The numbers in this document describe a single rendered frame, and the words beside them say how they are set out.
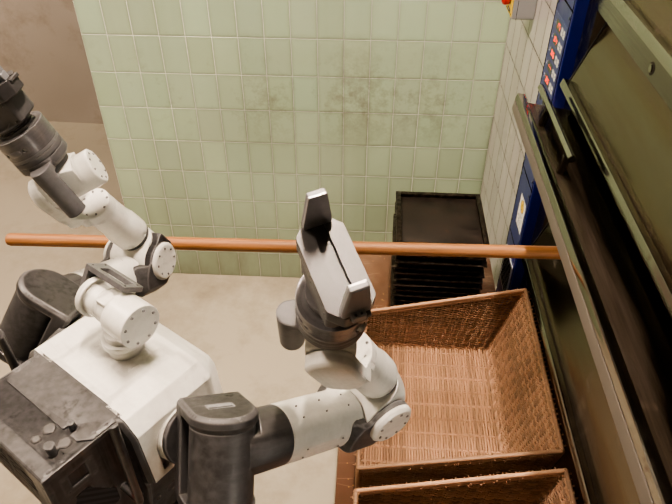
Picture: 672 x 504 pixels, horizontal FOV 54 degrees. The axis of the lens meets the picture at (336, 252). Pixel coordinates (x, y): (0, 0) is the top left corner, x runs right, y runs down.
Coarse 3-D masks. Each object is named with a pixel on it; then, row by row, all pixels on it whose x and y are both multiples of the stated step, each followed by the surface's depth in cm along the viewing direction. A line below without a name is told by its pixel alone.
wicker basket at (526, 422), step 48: (384, 336) 205; (432, 336) 204; (480, 336) 202; (528, 336) 179; (432, 384) 196; (480, 384) 195; (528, 384) 172; (432, 432) 182; (480, 432) 183; (528, 432) 165; (384, 480) 160; (432, 480) 158
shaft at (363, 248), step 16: (16, 240) 151; (32, 240) 151; (48, 240) 151; (64, 240) 151; (80, 240) 151; (96, 240) 151; (176, 240) 150; (192, 240) 150; (208, 240) 150; (224, 240) 150; (240, 240) 150; (256, 240) 150; (272, 240) 150; (288, 240) 150; (448, 256) 149; (464, 256) 148; (480, 256) 148; (496, 256) 148; (512, 256) 147; (528, 256) 147; (544, 256) 147
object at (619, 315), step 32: (544, 128) 149; (576, 128) 152; (576, 160) 140; (544, 192) 129; (576, 192) 130; (608, 192) 132; (576, 224) 121; (608, 224) 122; (608, 256) 115; (640, 256) 116; (576, 288) 107; (608, 288) 108; (640, 288) 109; (640, 320) 103; (640, 352) 97; (608, 384) 92; (640, 384) 92; (640, 480) 81
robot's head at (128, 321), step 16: (96, 288) 93; (112, 288) 93; (80, 304) 93; (96, 304) 92; (112, 304) 90; (128, 304) 90; (144, 304) 90; (112, 320) 89; (128, 320) 89; (144, 320) 91; (112, 336) 91; (128, 336) 90; (144, 336) 92
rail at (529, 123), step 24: (528, 120) 147; (552, 168) 132; (552, 192) 125; (576, 240) 113; (576, 264) 109; (600, 312) 99; (600, 336) 97; (624, 384) 89; (624, 408) 87; (648, 432) 83; (648, 456) 80; (648, 480) 79
